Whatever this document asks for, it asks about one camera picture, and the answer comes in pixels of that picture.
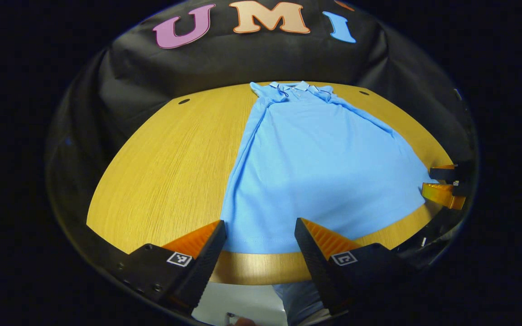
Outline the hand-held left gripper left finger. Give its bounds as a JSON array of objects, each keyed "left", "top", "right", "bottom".
[{"left": 116, "top": 220, "right": 227, "bottom": 317}]

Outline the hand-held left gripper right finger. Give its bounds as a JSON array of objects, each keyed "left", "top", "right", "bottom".
[{"left": 294, "top": 217, "right": 413, "bottom": 317}]

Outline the light blue T-shirt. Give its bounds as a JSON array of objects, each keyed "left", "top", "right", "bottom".
[{"left": 219, "top": 81, "right": 438, "bottom": 255}]

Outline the person's grey trouser leg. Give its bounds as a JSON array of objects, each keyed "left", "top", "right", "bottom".
[{"left": 272, "top": 281, "right": 329, "bottom": 326}]

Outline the black backdrop cloth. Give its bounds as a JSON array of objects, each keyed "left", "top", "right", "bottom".
[{"left": 46, "top": 0, "right": 479, "bottom": 272}]

